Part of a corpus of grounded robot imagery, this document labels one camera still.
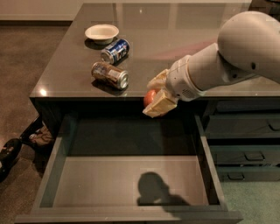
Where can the red apple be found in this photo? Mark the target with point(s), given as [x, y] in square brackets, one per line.
[149, 97]

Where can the white bowl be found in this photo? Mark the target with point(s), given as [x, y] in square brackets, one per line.
[102, 34]

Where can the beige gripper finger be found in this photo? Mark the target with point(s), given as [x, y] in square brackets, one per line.
[162, 103]
[158, 81]

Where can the open grey top drawer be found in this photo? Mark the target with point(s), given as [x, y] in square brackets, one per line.
[130, 170]

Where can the closed upper right drawer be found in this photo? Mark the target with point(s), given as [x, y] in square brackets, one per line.
[243, 126]

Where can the brown silver soda can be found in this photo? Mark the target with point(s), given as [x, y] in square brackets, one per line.
[110, 75]

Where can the closed middle right drawer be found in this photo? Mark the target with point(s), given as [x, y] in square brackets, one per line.
[246, 154]

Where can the blue soda can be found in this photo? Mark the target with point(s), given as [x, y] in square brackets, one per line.
[115, 51]

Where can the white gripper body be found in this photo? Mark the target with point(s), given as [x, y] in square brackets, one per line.
[180, 79]

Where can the closed drawer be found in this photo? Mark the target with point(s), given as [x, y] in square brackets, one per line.
[243, 126]
[249, 173]
[246, 154]

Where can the dark grey counter cabinet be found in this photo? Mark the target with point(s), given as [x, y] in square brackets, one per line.
[158, 34]

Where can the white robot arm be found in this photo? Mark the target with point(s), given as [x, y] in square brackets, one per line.
[248, 45]

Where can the closed lower right drawer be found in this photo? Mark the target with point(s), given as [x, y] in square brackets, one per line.
[249, 173]

